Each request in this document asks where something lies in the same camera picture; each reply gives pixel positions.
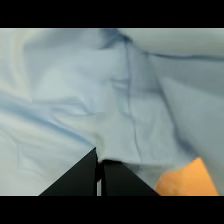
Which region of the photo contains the light blue shirt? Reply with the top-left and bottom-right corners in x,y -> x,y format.
0,27 -> 224,197

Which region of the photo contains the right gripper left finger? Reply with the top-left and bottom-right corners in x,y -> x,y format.
39,146 -> 99,197

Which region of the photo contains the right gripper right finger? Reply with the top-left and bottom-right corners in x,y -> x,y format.
100,159 -> 160,197

